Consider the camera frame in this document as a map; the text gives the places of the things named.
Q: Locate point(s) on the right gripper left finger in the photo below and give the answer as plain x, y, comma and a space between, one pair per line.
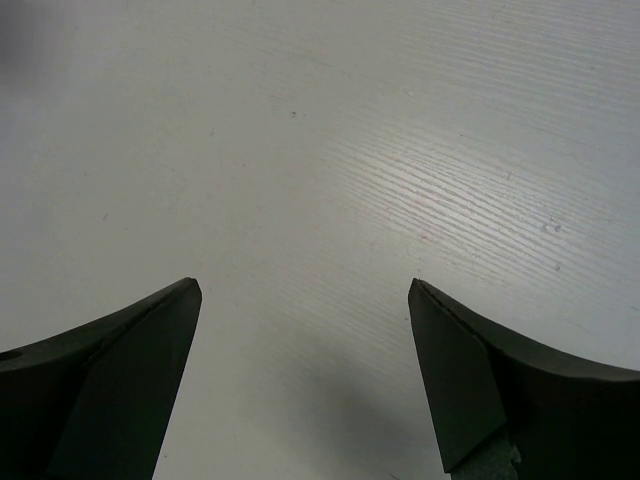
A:
94, 402

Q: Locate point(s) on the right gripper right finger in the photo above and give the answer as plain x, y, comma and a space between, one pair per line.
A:
505, 406

